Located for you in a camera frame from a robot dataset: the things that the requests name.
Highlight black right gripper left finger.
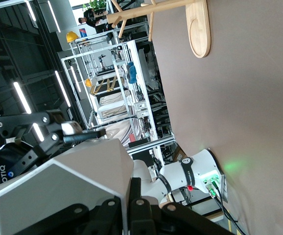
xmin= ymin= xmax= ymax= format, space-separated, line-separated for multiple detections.
xmin=68 ymin=197 xmax=127 ymax=235

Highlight brown table cover sheet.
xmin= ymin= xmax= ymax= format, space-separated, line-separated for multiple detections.
xmin=146 ymin=0 xmax=283 ymax=235

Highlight brown cardboard box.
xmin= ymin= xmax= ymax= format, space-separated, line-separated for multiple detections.
xmin=173 ymin=146 xmax=188 ymax=164

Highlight white ceiling light strip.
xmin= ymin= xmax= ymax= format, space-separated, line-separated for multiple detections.
xmin=26 ymin=0 xmax=37 ymax=22
xmin=13 ymin=82 xmax=32 ymax=115
xmin=47 ymin=0 xmax=62 ymax=33
xmin=54 ymin=70 xmax=71 ymax=108

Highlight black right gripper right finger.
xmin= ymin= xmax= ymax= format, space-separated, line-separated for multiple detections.
xmin=129 ymin=177 xmax=233 ymax=235

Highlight blue soft items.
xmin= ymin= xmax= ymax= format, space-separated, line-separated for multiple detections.
xmin=126 ymin=61 xmax=138 ymax=84

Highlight wooden cup rack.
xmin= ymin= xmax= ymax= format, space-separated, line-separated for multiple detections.
xmin=106 ymin=0 xmax=211 ymax=59

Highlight yellow black striped platform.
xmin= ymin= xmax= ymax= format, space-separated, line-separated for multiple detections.
xmin=90 ymin=77 xmax=122 ymax=95

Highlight green potted plant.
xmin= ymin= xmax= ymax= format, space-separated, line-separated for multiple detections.
xmin=82 ymin=0 xmax=108 ymax=12

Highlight black left base cable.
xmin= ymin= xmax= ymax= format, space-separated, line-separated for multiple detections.
xmin=205 ymin=181 xmax=247 ymax=235

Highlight white shelf frame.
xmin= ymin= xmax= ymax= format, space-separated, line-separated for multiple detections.
xmin=61 ymin=40 xmax=176 ymax=157

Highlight white faceted cup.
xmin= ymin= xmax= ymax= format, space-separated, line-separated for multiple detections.
xmin=0 ymin=138 xmax=135 ymax=235

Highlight white plastic sheet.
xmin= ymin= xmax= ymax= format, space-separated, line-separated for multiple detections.
xmin=104 ymin=119 xmax=142 ymax=148

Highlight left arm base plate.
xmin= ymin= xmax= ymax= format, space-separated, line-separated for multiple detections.
xmin=218 ymin=170 xmax=229 ymax=204

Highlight person in black clothes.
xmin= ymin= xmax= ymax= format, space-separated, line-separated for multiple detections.
xmin=78 ymin=8 xmax=108 ymax=34

